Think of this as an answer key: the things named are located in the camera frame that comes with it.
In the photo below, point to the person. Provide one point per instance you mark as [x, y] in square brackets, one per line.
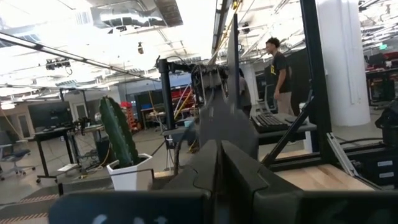
[281, 71]
[245, 93]

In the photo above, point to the black waste bin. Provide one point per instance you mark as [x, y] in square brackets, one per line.
[102, 151]

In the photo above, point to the tall green cactus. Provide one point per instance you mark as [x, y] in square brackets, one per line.
[119, 133]

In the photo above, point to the black keyboard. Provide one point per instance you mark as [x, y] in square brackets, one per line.
[269, 123]

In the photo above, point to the grey office chair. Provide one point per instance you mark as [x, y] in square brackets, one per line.
[17, 154]

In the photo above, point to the white angular plant pot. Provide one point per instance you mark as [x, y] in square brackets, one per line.
[129, 179]

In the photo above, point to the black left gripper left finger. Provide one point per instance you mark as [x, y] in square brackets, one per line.
[208, 168]

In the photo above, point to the black mat orange striped edge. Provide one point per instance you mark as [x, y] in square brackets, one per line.
[37, 211]

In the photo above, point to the black computer monitor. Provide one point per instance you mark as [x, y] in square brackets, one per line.
[49, 115]

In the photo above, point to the silver ceiling duct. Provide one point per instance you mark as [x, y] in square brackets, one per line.
[133, 15]

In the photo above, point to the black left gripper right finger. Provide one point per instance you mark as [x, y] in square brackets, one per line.
[245, 193]

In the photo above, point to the red storage shelves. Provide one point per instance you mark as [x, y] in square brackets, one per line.
[132, 118]

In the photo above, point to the black ceiling camera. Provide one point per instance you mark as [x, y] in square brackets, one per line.
[57, 63]

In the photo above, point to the dark grey desk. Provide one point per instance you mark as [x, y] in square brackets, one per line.
[298, 127]
[177, 132]

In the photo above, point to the small teal box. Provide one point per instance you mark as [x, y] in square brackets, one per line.
[187, 124]

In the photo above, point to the black workbench with equipment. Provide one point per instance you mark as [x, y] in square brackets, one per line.
[381, 87]

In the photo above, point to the white round column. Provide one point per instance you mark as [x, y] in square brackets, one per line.
[342, 62]

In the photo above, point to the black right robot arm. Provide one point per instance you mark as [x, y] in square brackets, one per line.
[228, 130]

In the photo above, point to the black standing desk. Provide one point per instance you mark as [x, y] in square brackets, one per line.
[49, 133]

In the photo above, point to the black aluminium rig frame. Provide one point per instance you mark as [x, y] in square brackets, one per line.
[314, 93]

